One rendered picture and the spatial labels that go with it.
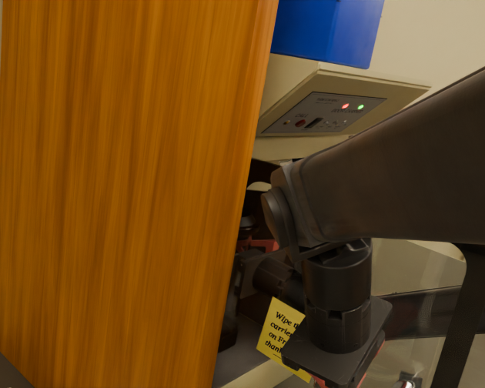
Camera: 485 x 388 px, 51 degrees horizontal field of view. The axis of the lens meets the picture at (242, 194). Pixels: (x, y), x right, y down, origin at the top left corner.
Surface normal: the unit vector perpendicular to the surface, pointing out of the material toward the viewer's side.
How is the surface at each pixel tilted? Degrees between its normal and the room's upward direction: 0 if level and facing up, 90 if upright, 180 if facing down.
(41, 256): 90
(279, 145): 90
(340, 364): 26
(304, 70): 90
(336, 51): 90
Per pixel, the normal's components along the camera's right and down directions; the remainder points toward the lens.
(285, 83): -0.65, 0.10
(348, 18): 0.75, 0.29
